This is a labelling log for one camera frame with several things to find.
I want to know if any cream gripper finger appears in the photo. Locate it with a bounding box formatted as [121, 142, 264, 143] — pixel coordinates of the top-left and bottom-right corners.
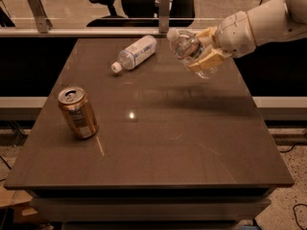
[188, 48, 231, 72]
[196, 27, 217, 47]

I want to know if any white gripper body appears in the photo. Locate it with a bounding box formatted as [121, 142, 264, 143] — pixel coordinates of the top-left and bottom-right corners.
[215, 11, 256, 58]

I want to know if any clear bottle red label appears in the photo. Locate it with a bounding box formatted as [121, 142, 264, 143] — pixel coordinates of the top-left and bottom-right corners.
[167, 28, 218, 80]

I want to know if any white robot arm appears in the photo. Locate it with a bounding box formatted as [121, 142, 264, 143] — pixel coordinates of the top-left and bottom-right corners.
[187, 0, 307, 73]

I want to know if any clear bottle white label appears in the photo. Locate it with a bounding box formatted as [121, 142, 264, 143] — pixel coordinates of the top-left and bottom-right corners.
[111, 35, 157, 73]

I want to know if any black office chair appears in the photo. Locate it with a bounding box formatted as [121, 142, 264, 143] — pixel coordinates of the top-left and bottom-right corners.
[87, 0, 195, 27]

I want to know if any brown table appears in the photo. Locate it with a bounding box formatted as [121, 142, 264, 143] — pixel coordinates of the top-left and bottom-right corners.
[5, 38, 293, 229]

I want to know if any glass railing panel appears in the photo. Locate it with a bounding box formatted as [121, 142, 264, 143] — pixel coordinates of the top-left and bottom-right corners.
[1, 0, 260, 29]

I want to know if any gold soda can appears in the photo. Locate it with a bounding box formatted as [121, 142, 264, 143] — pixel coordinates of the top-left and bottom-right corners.
[58, 86, 98, 139]

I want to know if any cardboard box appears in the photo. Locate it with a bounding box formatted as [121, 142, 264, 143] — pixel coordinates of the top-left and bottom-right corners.
[0, 186, 47, 224]

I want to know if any middle metal rail bracket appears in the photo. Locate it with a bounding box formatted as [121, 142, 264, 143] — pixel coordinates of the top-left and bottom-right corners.
[158, 0, 170, 34]

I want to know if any metal rail bracket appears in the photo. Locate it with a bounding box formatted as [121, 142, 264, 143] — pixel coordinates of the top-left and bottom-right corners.
[158, 0, 170, 34]
[27, 0, 53, 34]

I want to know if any left metal rail bracket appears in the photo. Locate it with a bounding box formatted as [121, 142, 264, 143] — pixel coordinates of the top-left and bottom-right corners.
[27, 0, 53, 34]

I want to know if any black floor cable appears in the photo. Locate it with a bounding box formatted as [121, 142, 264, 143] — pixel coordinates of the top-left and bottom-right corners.
[292, 202, 307, 230]

